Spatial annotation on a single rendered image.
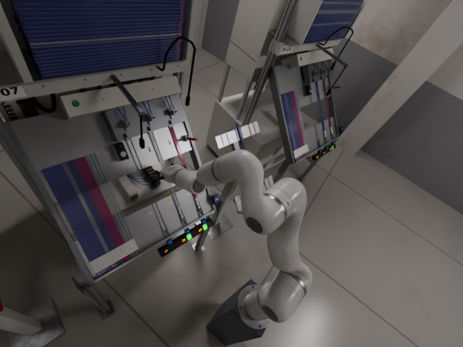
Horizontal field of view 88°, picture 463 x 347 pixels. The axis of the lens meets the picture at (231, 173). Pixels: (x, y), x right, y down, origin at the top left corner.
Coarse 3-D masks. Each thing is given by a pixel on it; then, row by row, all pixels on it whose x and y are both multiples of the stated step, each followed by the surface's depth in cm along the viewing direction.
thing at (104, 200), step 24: (48, 168) 92; (72, 168) 97; (96, 168) 102; (72, 192) 97; (96, 192) 103; (72, 216) 98; (96, 216) 103; (120, 216) 109; (96, 240) 104; (120, 240) 110; (96, 264) 104
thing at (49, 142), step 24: (24, 120) 88; (48, 120) 92; (72, 120) 97; (96, 120) 102; (24, 144) 88; (48, 144) 93; (72, 144) 98; (96, 144) 103; (168, 144) 122; (120, 168) 109; (48, 192) 94
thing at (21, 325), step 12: (0, 300) 99; (48, 300) 152; (0, 312) 105; (12, 312) 116; (36, 312) 147; (48, 312) 149; (0, 324) 109; (12, 324) 116; (24, 324) 124; (36, 324) 137; (48, 324) 145; (60, 324) 147; (12, 336) 138; (24, 336) 139; (36, 336) 141; (48, 336) 142
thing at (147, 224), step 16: (176, 192) 127; (144, 208) 117; (160, 208) 122; (176, 208) 127; (192, 208) 133; (208, 208) 139; (128, 224) 113; (144, 224) 117; (160, 224) 122; (176, 224) 128; (144, 240) 117
